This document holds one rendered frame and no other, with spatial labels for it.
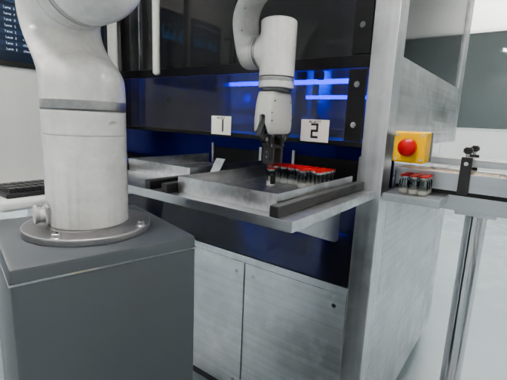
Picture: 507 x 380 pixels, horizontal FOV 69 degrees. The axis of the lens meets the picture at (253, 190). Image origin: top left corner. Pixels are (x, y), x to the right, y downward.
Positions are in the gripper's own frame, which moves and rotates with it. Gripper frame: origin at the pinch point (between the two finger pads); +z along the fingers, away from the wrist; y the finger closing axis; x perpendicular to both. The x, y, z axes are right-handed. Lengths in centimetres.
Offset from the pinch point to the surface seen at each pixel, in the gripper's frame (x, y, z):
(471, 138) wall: -14, -475, 4
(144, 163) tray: -36.3, 11.0, 5.2
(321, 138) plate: 5.2, -15.2, -4.2
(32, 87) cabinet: -79, 22, -16
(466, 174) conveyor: 39.2, -25.2, 2.4
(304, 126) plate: -0.1, -15.1, -7.2
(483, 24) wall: -19, -475, -134
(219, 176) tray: -9.4, 8.8, 5.7
